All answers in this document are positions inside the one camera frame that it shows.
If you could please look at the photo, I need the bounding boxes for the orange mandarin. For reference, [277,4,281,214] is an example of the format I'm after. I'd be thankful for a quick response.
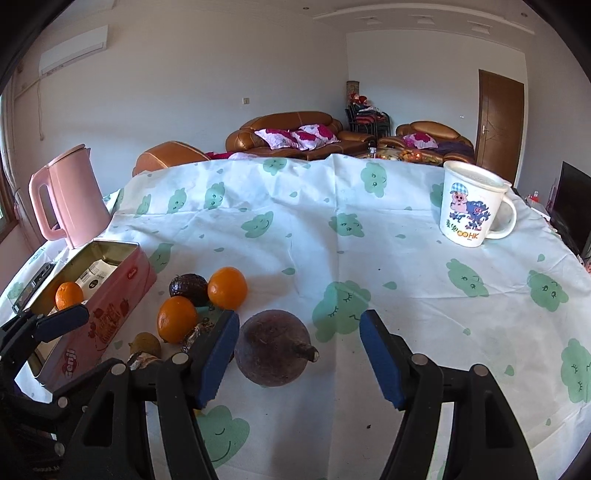
[54,282,85,311]
[207,266,249,310]
[156,296,199,344]

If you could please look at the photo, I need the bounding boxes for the small yellow-green fruit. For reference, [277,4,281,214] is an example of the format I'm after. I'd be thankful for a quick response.
[129,332,161,358]

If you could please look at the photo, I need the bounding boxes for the brown candy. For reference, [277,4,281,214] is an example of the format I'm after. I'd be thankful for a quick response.
[181,317,214,353]

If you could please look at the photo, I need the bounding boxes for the large purple round fruit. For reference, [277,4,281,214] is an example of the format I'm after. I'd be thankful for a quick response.
[235,310,320,387]

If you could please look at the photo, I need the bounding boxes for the dark wrinkled passion fruit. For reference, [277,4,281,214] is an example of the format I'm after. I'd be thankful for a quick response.
[168,273,209,307]

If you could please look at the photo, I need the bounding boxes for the printed paper in tin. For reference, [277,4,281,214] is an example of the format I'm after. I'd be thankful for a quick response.
[75,259,117,300]

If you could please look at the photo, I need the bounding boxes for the pink metal tin box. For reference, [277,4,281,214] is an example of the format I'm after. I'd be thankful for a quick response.
[1,240,156,400]

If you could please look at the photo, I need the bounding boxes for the pink electric kettle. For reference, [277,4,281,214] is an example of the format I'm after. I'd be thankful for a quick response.
[29,144,111,249]

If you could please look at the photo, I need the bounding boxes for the white cloud-print tablecloth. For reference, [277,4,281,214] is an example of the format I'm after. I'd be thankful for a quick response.
[104,155,590,479]

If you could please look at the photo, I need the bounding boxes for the brown leather chair back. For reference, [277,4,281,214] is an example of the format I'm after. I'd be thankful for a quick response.
[132,141,209,177]

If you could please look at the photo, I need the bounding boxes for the brown leather long sofa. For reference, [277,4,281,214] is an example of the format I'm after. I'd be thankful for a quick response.
[225,111,376,161]

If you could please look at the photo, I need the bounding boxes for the white cartoon mug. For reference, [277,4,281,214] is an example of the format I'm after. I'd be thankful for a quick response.
[439,160,517,248]

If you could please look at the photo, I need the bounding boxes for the black television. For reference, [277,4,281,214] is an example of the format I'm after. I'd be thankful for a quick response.
[551,162,591,258]

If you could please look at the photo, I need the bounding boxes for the pink floral pillow left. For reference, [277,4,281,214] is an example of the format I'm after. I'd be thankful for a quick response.
[254,128,300,150]

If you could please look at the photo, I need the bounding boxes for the pink floral pillow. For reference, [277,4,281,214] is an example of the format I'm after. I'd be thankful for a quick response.
[254,128,300,150]
[291,124,339,151]

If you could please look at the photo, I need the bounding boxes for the pink floral pillow right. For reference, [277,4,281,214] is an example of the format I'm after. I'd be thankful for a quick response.
[291,124,339,151]

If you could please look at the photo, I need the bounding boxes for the brown leather small sofa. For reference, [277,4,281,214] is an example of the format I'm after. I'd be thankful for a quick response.
[378,120,476,165]

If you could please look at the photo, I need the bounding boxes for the pink pillow small sofa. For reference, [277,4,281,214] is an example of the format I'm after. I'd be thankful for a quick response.
[403,132,439,150]

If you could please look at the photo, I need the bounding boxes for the brown wooden door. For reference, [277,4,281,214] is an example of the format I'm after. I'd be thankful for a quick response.
[476,70,525,184]

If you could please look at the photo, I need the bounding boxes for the stacked dark chairs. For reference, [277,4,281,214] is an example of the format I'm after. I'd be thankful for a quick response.
[346,93,392,139]

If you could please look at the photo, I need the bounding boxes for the white wall air conditioner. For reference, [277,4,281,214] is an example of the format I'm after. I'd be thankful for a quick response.
[38,25,108,78]

